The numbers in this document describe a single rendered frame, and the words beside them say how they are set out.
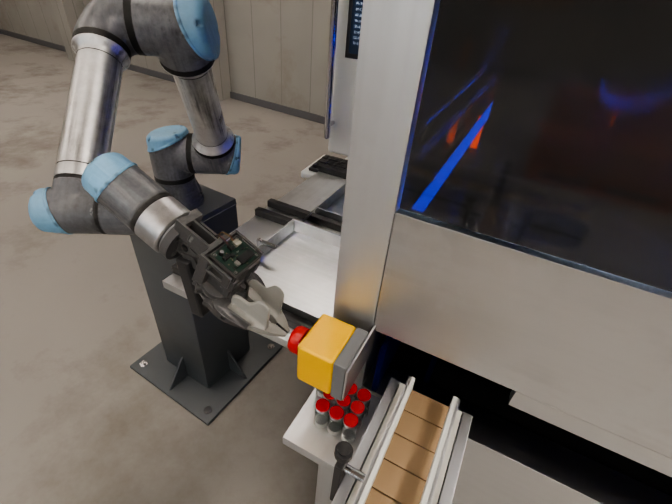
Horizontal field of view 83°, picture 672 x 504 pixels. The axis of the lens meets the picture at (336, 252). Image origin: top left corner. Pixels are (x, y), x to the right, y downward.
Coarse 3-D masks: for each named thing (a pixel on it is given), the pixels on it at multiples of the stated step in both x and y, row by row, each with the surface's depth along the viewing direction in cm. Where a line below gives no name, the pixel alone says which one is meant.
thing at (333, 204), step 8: (344, 184) 113; (336, 192) 110; (344, 192) 115; (328, 200) 107; (336, 200) 112; (320, 208) 101; (328, 208) 108; (336, 208) 108; (328, 216) 101; (336, 216) 99
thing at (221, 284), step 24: (192, 216) 52; (168, 240) 52; (192, 240) 51; (216, 240) 52; (240, 240) 54; (192, 264) 55; (216, 264) 50; (240, 264) 51; (216, 288) 54; (240, 288) 57
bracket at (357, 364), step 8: (368, 336) 52; (368, 344) 54; (360, 352) 50; (368, 352) 56; (360, 360) 52; (352, 368) 49; (360, 368) 54; (352, 376) 51; (344, 384) 49; (352, 384) 53; (344, 392) 50
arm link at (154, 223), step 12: (156, 204) 52; (168, 204) 53; (180, 204) 55; (144, 216) 52; (156, 216) 52; (168, 216) 52; (180, 216) 53; (144, 228) 52; (156, 228) 52; (168, 228) 52; (144, 240) 54; (156, 240) 52
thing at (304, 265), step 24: (288, 240) 94; (312, 240) 95; (336, 240) 92; (264, 264) 86; (288, 264) 86; (312, 264) 87; (336, 264) 88; (288, 288) 80; (312, 288) 81; (312, 312) 75; (384, 336) 71
